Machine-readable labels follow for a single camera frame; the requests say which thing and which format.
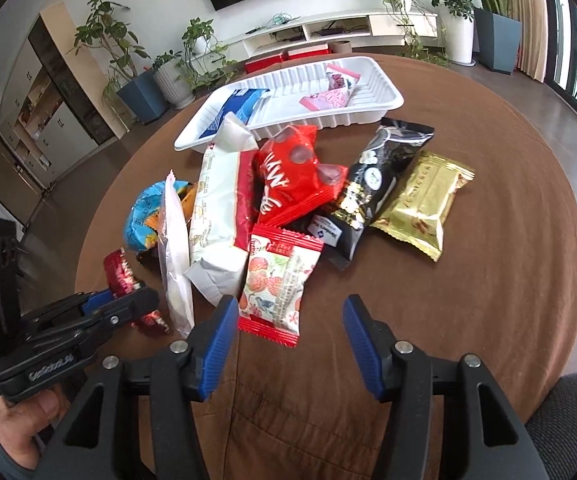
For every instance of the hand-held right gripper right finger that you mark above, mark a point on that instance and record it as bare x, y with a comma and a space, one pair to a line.
363, 347

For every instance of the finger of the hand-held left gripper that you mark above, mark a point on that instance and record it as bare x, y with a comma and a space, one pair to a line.
128, 307
96, 301

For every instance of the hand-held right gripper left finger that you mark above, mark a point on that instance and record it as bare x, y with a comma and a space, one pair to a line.
218, 347

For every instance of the small red patterned packet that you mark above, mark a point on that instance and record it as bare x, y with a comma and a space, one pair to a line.
118, 272

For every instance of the fruit print snack packet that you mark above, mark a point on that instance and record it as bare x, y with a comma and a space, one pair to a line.
273, 280

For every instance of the light blue snack packet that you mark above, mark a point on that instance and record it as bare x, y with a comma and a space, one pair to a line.
140, 215

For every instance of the white and red noodle bag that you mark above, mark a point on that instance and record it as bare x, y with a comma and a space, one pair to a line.
213, 210

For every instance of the large red snack bag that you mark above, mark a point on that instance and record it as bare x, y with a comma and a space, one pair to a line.
288, 180

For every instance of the white plastic tray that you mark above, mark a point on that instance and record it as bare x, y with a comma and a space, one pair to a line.
288, 116

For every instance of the person's left hand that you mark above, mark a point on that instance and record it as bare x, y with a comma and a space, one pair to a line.
21, 422

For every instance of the clear white snack packet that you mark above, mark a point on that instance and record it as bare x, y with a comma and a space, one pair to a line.
173, 260

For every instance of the dark packet with white label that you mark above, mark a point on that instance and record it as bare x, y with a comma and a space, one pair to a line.
328, 229

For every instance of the gold snack packet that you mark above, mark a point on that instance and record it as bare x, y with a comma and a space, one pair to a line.
418, 205

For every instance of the black snack packet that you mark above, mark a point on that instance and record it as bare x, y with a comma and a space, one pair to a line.
368, 185

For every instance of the tall plant in blue pot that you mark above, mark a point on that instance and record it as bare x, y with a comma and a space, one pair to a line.
143, 97

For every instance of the grey fabric chair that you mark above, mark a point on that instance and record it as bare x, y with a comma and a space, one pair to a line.
573, 425

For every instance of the plant in white ribbed pot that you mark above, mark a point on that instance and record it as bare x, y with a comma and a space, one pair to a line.
172, 87

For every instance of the pink berry print snack packet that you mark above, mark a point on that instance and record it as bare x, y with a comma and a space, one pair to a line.
342, 80

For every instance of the trailing plant small white pot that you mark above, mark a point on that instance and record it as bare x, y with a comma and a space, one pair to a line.
201, 42
404, 4

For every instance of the red storage box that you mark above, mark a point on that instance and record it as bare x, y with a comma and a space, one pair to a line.
308, 52
263, 64

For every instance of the white television cabinet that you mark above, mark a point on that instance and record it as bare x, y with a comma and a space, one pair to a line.
263, 45

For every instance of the beige round pot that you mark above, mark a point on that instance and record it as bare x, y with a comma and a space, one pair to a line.
341, 47

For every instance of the bushy plant in white pot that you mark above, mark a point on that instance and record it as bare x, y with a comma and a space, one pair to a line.
457, 40

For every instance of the large leaf plant dark pot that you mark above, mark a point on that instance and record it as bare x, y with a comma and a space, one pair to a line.
497, 40

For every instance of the beige curtain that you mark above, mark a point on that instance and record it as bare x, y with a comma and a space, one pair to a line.
531, 20

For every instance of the wooden wall cabinet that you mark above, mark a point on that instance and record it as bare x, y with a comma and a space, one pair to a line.
43, 100

